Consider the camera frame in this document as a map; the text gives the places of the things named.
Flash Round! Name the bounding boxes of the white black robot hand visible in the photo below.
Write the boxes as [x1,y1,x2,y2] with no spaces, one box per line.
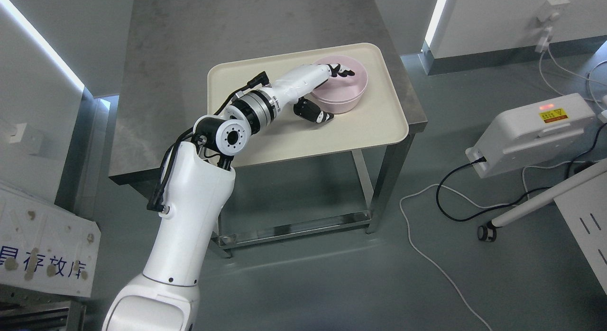
[264,64,355,124]

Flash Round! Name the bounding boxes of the pink bowl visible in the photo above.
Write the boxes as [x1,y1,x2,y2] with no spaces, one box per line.
[311,55,368,114]

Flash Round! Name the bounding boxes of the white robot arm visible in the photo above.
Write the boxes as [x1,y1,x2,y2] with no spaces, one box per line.
[102,72,277,331]

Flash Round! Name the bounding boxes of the metal shelf rack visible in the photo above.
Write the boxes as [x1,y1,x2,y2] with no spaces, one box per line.
[0,284,86,331]

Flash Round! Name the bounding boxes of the cream plastic tray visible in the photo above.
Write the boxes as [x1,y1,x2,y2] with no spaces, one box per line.
[207,42,408,167]

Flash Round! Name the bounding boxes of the stainless steel table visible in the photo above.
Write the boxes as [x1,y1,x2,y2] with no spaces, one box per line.
[109,0,427,242]

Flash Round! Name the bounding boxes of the white stand leg with caster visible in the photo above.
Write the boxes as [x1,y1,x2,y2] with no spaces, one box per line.
[477,159,607,242]

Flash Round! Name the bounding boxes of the white power supply box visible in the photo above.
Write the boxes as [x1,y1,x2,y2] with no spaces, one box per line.
[465,93,596,178]

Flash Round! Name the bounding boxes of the white sign with blue text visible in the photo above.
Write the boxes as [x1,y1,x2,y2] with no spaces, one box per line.
[0,184,101,298]

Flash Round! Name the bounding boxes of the white perforated panel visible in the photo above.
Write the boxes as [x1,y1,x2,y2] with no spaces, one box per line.
[555,173,607,291]

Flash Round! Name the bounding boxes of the white floor cable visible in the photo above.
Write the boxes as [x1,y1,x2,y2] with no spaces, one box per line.
[399,165,579,331]

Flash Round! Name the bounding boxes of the white wall plug adapter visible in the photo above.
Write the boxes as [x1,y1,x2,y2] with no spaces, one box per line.
[534,0,570,54]

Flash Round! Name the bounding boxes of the black power cable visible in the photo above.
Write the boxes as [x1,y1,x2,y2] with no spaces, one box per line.
[435,127,607,222]

